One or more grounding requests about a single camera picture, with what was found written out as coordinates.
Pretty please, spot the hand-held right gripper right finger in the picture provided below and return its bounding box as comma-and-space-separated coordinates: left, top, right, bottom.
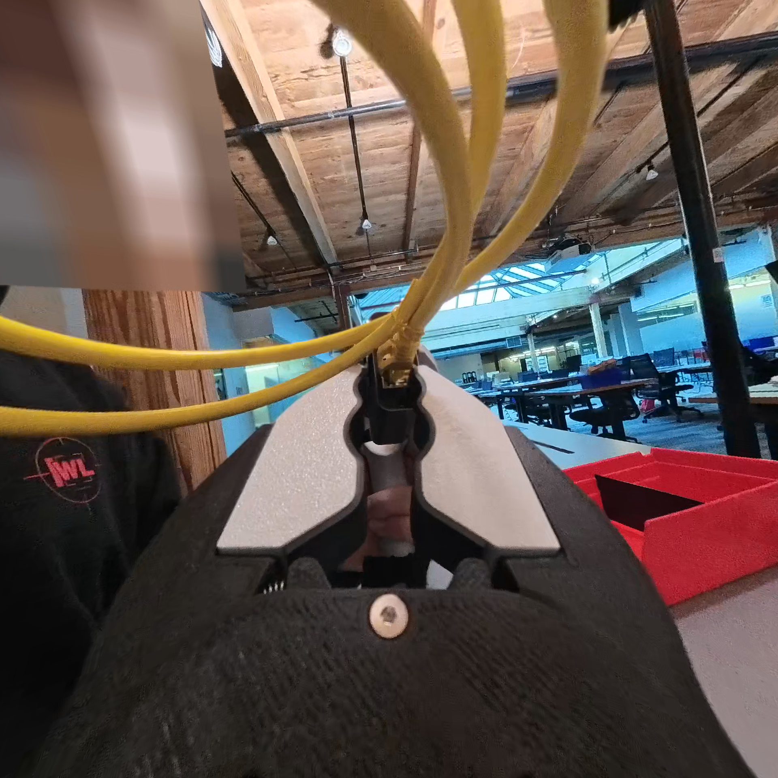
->
408, 365, 560, 567

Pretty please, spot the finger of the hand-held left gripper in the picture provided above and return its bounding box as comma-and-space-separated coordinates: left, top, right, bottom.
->
363, 442, 407, 492

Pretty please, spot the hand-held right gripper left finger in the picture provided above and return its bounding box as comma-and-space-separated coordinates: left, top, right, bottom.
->
218, 366, 370, 570

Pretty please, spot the black ethernet splitter box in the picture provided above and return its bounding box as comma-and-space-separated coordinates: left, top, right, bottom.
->
363, 355, 421, 446

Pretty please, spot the red plastic bin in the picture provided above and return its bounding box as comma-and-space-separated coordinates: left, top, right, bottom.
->
562, 447, 778, 607

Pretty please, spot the yellow ethernet cable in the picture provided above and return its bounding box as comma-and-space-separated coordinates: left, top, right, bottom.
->
0, 0, 609, 438

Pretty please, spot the person's left hand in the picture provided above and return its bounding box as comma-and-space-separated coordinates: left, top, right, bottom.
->
365, 486, 416, 557

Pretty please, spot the dark wooden desk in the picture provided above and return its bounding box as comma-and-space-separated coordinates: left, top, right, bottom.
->
474, 376, 658, 440

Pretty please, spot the black office chair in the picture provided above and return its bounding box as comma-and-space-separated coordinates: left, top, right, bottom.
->
570, 389, 640, 440

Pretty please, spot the black bin divider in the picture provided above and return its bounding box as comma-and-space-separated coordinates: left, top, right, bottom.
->
594, 474, 703, 531

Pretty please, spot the black stand pole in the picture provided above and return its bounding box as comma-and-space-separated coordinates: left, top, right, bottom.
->
643, 0, 763, 460

